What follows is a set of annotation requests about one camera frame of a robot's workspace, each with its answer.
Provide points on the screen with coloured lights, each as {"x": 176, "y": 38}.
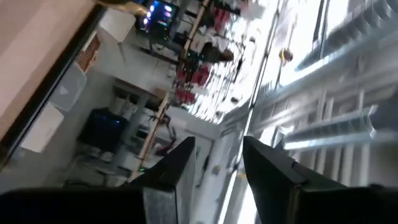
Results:
{"x": 158, "y": 15}

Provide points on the clear plastic bin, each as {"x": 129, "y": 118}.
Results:
{"x": 68, "y": 87}

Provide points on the person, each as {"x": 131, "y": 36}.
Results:
{"x": 214, "y": 53}

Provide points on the wicker basket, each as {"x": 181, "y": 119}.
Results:
{"x": 88, "y": 54}

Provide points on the white plastic bin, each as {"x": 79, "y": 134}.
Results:
{"x": 116, "y": 25}

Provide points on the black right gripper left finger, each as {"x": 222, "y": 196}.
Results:
{"x": 77, "y": 205}

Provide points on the black metal table frame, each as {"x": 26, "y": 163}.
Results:
{"x": 53, "y": 76}

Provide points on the grey desk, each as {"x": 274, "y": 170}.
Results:
{"x": 130, "y": 88}

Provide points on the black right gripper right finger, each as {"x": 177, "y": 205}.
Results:
{"x": 280, "y": 193}

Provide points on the stacked white plastic bins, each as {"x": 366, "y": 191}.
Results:
{"x": 42, "y": 127}

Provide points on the dark blue box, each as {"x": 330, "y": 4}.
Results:
{"x": 102, "y": 129}

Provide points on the tan wooden post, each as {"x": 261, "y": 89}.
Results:
{"x": 148, "y": 140}

